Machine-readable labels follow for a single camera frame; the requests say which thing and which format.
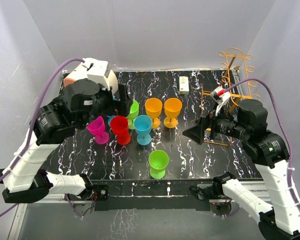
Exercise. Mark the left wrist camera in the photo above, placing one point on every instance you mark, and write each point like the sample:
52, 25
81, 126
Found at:
97, 71

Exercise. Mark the yellow wine glass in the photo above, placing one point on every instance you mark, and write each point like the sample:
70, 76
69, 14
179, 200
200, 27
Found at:
172, 108
153, 108

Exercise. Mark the magenta wine glass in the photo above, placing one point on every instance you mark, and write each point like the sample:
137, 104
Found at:
98, 129

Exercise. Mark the white cylindrical drum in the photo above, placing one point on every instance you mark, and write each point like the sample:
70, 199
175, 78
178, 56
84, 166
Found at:
78, 74

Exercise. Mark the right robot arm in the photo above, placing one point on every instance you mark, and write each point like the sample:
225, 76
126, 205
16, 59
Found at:
280, 219

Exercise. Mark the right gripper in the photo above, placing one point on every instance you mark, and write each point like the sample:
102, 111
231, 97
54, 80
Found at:
196, 132

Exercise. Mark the light blue wine glass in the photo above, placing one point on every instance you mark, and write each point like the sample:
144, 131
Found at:
143, 126

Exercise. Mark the pale green wine glass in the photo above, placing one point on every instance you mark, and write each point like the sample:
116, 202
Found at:
133, 114

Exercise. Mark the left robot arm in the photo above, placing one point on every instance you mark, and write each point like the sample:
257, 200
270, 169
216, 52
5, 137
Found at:
77, 106

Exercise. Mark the gold wire glass rack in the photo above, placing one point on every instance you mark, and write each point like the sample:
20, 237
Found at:
231, 76

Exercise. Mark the dark blue wine glass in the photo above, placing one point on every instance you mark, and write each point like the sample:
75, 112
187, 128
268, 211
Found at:
110, 118

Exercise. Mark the black front base bar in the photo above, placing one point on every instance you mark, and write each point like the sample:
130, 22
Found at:
149, 194

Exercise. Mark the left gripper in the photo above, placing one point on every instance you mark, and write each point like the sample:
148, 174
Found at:
122, 106

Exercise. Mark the red wine glass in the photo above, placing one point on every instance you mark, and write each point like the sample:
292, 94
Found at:
120, 127

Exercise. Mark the small white box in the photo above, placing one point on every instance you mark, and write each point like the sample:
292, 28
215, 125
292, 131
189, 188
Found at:
183, 85

